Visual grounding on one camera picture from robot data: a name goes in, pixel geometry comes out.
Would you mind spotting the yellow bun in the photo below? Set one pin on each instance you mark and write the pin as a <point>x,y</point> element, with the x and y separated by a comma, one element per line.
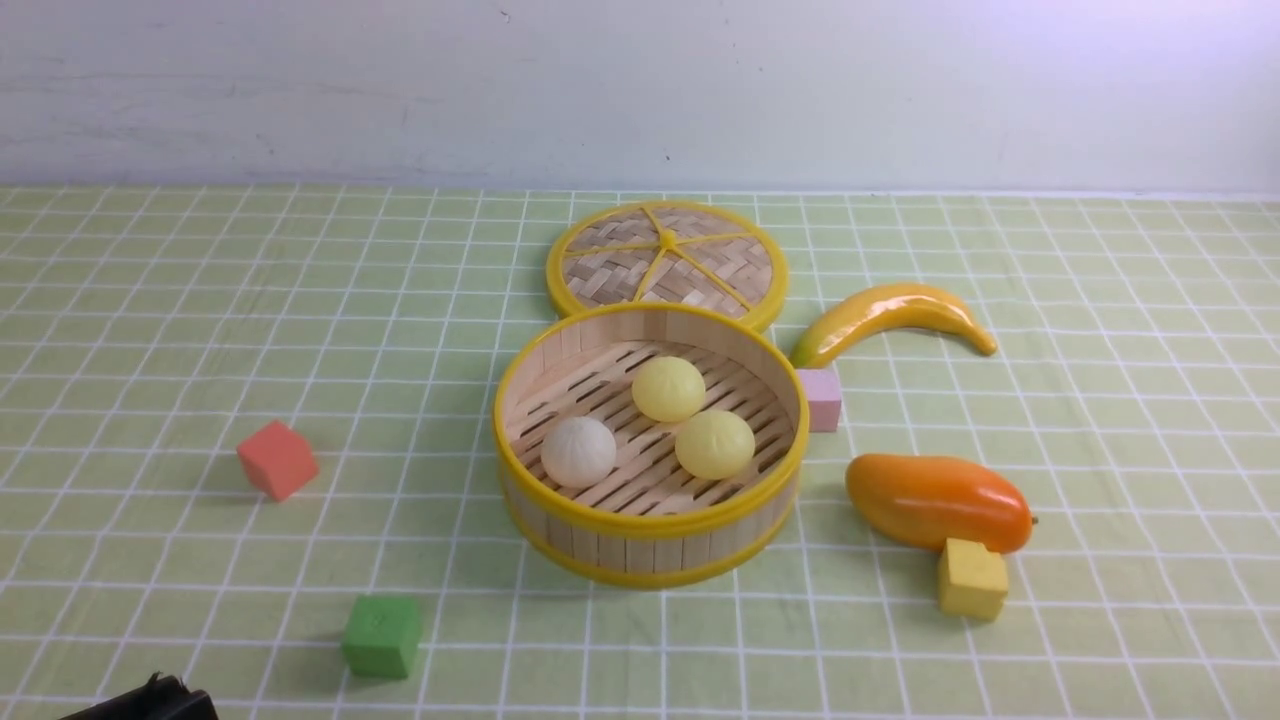
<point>714,445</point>
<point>668,389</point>

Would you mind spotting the white toy bun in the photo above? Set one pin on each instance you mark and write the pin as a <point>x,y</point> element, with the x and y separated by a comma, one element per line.
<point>578,452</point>

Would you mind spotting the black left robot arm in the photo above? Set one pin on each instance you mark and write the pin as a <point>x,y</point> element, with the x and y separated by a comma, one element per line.
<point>161,697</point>

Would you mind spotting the woven bamboo steamer lid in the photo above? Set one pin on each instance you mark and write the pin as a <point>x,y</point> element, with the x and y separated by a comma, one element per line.
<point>680,252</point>

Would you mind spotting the bamboo steamer tray yellow rim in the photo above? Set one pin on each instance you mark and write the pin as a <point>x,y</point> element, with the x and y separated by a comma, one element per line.
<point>649,524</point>

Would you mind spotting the pink wooden cube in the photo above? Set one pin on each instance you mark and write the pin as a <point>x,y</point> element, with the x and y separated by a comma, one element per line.
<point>824,396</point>

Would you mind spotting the yellow toy banana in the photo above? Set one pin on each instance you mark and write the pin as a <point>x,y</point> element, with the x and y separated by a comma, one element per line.
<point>888,307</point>

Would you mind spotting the orange toy mango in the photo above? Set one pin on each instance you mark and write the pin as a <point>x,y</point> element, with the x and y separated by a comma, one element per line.
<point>921,501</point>

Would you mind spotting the red wooden cube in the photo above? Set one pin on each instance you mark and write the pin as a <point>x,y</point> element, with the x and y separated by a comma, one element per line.
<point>277,460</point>

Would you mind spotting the green wooden cube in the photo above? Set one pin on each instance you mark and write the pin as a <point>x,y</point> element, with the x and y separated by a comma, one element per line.
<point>382,636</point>

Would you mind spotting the yellow wooden cube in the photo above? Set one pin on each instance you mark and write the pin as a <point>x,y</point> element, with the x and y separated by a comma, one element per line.
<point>972,581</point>

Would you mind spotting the green checked tablecloth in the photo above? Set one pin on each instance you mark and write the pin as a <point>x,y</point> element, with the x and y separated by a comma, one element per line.
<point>148,331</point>

